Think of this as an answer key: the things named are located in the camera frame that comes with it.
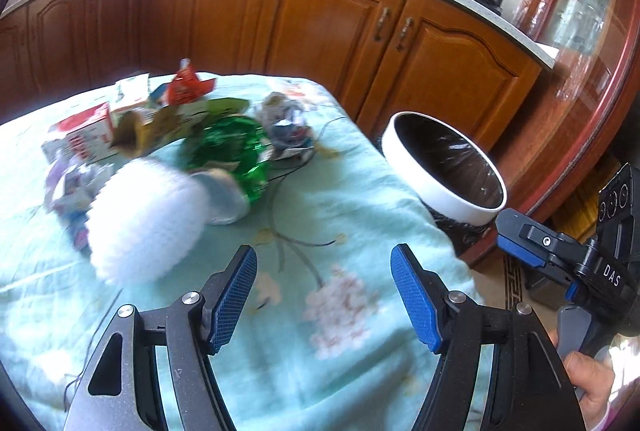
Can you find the wooden base cabinets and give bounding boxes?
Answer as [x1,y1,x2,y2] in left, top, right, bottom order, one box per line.
[0,0,546,152]

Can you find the beige patterned rug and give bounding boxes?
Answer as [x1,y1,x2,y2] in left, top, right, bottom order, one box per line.
[501,255,527,309]

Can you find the pale blue plastic cup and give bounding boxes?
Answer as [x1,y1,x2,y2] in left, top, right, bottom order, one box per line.
[192,168,251,225]

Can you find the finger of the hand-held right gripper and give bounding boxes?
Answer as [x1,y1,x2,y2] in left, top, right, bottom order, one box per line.
[495,207,598,289]

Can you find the brown yellow wrapper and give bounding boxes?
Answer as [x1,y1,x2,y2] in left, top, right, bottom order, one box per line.
[110,103,201,156]

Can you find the person's right hand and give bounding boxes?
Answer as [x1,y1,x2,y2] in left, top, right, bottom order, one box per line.
[549,330,617,431]

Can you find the person's right forearm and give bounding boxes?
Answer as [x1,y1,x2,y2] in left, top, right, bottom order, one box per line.
[594,403,625,431]

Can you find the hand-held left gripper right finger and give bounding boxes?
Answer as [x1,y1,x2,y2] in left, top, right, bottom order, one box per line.
[391,243,586,431]

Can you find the white plastic wrapper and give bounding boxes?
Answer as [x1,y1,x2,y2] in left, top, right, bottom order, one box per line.
[115,73,152,108]

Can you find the white printed carton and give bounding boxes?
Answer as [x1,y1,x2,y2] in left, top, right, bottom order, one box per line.
[42,103,121,162]

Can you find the white blue paper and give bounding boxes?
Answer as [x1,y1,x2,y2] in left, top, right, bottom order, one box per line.
[255,92,316,159]

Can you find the blue purple wrapper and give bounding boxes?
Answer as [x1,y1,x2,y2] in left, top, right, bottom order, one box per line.
[44,160,112,253]

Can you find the red snack wrapper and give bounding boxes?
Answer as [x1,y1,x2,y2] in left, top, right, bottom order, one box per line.
[162,58,218,106]

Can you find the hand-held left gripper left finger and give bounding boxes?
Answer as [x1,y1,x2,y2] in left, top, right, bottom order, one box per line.
[62,245,258,431]

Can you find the green foil wrapper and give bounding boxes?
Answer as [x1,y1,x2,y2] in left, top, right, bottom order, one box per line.
[187,113,273,204]

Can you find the light green floral tablecloth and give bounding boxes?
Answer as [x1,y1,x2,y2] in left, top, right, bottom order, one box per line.
[0,73,483,431]

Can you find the white foam fruit net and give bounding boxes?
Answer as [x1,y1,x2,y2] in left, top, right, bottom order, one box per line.
[86,159,208,284]

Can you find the wooden framed glass door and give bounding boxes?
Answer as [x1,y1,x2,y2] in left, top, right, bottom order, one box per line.
[492,0,640,272]

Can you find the white bin with black bag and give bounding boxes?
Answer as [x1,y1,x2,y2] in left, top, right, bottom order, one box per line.
[381,111,508,257]

